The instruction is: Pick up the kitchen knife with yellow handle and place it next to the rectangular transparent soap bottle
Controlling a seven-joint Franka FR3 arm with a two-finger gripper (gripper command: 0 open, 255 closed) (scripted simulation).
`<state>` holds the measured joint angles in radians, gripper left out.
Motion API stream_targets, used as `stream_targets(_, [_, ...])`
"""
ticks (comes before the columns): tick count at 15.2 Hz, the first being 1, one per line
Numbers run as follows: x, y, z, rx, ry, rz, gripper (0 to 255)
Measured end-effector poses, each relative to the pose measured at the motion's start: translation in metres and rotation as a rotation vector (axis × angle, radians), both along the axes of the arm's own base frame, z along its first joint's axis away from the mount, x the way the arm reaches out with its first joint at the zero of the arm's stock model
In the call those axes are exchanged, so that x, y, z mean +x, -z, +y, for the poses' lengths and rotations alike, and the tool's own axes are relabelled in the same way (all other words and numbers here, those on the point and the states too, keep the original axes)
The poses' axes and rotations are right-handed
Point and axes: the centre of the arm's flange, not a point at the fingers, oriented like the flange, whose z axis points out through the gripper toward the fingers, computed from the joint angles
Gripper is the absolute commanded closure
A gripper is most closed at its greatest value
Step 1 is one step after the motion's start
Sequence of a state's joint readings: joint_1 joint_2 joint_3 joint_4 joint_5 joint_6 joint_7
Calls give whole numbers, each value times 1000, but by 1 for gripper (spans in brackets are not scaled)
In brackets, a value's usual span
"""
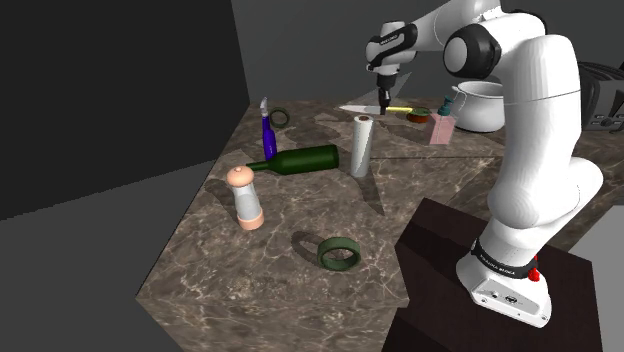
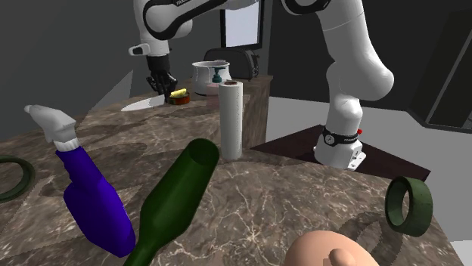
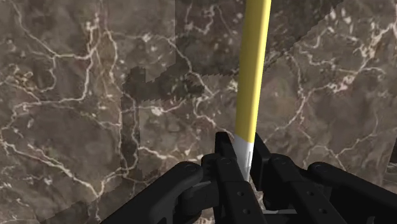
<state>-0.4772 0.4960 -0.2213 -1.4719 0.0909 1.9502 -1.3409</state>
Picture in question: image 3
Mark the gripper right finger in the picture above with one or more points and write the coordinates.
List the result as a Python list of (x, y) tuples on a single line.
[(279, 176)]

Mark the yellow pencil with white tip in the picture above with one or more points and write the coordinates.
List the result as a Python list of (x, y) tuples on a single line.
[(252, 77)]

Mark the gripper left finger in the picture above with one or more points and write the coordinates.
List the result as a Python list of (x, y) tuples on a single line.
[(231, 173)]

